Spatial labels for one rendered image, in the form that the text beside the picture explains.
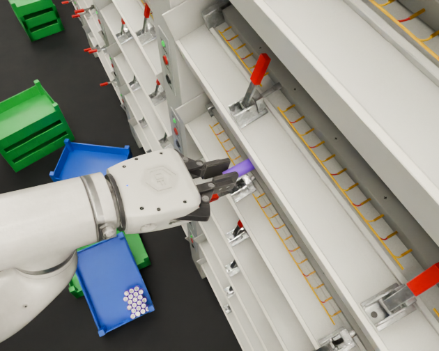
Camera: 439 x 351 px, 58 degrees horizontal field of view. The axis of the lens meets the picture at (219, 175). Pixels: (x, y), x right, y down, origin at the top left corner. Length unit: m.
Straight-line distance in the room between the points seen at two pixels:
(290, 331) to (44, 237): 0.48
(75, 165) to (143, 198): 1.43
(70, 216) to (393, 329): 0.35
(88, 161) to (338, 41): 1.68
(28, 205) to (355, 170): 0.35
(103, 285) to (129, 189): 1.08
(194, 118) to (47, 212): 0.37
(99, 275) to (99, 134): 0.74
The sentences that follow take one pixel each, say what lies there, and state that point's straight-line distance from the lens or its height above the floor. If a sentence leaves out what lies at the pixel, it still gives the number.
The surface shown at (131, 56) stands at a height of 0.73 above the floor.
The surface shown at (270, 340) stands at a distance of 0.97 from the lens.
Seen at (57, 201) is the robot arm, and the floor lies 1.11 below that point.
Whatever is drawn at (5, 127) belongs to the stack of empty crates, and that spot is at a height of 0.16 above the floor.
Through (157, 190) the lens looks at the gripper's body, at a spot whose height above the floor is 1.07.
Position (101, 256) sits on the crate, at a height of 0.10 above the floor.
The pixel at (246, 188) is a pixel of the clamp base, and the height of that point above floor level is 0.95.
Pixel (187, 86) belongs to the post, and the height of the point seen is 1.01.
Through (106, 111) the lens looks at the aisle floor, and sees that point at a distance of 2.08.
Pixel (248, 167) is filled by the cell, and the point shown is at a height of 1.02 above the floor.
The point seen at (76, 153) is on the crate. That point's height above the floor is 0.00.
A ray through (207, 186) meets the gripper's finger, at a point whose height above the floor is 1.04.
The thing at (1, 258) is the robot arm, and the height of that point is 1.10.
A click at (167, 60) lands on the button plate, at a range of 0.69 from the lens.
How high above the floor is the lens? 1.49
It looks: 57 degrees down
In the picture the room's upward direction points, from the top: straight up
